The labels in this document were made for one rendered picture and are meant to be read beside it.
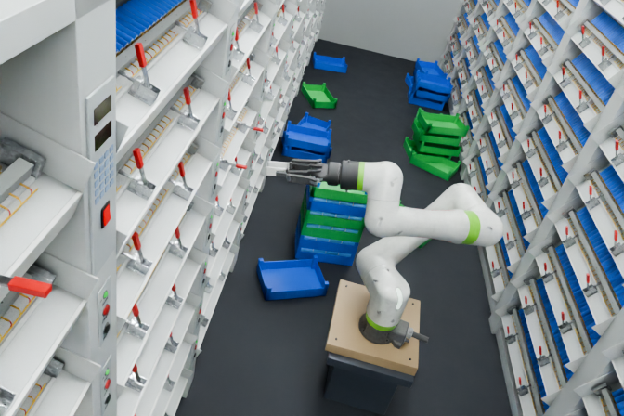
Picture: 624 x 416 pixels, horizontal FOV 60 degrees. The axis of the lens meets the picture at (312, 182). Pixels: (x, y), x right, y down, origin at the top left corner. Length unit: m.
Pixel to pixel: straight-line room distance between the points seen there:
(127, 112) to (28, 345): 0.35
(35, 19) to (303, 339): 2.08
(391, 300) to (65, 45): 1.53
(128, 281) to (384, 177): 0.86
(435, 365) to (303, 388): 0.62
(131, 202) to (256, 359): 1.47
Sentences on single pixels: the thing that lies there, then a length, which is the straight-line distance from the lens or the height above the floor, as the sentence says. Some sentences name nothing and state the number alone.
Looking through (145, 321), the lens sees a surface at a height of 0.88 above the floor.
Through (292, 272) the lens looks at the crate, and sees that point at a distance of 2.74.
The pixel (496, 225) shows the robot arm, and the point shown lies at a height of 0.86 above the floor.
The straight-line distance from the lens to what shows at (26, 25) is 0.54.
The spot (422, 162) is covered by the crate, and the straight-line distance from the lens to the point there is 3.88.
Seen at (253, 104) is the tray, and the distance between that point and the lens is 2.16.
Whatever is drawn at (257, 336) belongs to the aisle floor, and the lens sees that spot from 2.44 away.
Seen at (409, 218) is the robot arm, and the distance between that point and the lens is 1.73.
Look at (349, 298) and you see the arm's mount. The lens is 2.22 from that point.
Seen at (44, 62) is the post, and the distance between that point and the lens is 0.65.
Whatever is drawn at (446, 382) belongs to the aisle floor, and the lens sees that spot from 2.55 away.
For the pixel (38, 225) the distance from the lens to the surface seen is 0.67.
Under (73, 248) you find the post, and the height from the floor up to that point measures 1.34.
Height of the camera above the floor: 1.87
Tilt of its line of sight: 33 degrees down
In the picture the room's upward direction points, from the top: 13 degrees clockwise
